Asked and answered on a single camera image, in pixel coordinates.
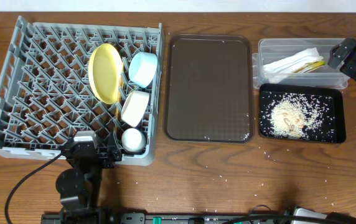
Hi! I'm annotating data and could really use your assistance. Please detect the cream plastic cup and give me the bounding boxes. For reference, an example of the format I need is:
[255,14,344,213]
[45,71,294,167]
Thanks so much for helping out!
[121,128,146,153]

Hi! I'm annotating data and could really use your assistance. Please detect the clear plastic bin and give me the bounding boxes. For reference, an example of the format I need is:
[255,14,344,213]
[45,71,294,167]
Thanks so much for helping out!
[252,38,350,90]

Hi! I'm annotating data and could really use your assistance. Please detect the green chopstick wrapper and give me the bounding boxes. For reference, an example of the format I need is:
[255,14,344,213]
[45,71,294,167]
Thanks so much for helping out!
[295,60,326,73]

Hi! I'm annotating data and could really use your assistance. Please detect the rice leftovers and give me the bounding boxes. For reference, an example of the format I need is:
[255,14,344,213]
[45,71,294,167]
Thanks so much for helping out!
[260,91,337,142]

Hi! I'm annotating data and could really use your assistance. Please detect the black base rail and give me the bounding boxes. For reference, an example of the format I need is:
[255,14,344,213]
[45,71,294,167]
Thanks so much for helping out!
[40,207,293,224]

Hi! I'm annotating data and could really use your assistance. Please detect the brown serving tray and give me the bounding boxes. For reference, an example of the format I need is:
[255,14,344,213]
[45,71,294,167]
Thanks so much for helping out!
[164,34,255,144]

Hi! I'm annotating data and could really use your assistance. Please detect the pink bowl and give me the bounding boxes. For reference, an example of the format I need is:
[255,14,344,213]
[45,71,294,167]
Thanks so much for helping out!
[121,90,150,128]

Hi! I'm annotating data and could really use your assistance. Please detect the grey dish rack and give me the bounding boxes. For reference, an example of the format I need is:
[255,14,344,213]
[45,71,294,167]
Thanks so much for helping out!
[0,17,164,166]

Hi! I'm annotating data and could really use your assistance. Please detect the wooden chopstick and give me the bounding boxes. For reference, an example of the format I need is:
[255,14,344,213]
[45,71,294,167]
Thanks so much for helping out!
[113,103,121,132]
[118,77,124,104]

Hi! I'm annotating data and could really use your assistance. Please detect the light blue bowl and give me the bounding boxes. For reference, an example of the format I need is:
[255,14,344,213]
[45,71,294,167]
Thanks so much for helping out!
[129,52,157,88]

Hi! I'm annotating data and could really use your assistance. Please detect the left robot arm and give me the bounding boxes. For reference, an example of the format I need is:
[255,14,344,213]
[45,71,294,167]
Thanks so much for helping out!
[55,131,122,223]

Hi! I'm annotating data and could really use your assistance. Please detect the black waste tray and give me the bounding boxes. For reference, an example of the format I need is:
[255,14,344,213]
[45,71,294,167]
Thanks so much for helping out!
[259,84,347,144]

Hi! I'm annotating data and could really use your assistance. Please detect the white napkin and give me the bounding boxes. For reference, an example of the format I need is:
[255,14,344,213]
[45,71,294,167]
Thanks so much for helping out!
[263,47,324,84]

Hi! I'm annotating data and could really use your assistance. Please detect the yellow plate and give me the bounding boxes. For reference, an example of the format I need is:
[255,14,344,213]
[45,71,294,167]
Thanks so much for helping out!
[88,44,123,105]

